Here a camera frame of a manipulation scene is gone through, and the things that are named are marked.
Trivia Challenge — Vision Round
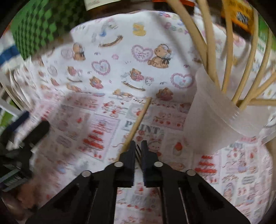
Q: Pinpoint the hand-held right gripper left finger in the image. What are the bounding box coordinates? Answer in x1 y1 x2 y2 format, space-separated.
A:
26 140 136 224

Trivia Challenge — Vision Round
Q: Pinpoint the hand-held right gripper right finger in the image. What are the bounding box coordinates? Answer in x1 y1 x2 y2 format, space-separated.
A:
141 140 252 224

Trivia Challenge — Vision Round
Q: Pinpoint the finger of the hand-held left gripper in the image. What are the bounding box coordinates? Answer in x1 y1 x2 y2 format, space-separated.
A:
22 121 51 148
10 110 30 132

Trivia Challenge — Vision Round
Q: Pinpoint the light wooden chopstick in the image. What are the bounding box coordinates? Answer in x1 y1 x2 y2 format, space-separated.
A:
117 97 152 161

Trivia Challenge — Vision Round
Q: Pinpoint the translucent plastic cup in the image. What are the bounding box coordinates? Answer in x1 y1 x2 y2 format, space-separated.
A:
183 67 268 154

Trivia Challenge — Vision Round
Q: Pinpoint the bundle of wooden chopsticks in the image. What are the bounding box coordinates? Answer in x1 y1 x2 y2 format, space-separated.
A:
166 0 276 110

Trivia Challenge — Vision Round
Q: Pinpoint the person's left hand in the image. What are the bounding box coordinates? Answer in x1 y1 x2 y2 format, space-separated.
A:
15 179 51 211

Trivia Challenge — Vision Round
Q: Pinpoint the strawberry print cloth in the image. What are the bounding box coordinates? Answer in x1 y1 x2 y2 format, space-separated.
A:
28 93 274 224

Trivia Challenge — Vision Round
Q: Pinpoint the striped blanket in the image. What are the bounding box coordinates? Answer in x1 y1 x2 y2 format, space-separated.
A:
0 28 23 72

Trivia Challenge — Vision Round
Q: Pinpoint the green checkered box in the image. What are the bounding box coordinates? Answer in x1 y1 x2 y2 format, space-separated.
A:
10 0 87 59

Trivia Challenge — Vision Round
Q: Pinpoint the bear print cloth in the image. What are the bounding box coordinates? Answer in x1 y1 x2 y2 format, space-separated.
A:
9 11 276 104

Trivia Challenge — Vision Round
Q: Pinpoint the clear white label wine bottle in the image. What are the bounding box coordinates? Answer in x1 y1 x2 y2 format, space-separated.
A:
84 0 130 16

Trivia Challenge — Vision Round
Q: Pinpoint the green white drink carton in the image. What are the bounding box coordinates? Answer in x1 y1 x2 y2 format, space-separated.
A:
257 19 275 56

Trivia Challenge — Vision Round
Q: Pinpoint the yellow label soy sauce bottle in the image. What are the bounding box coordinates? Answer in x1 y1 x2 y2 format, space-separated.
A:
221 0 255 40

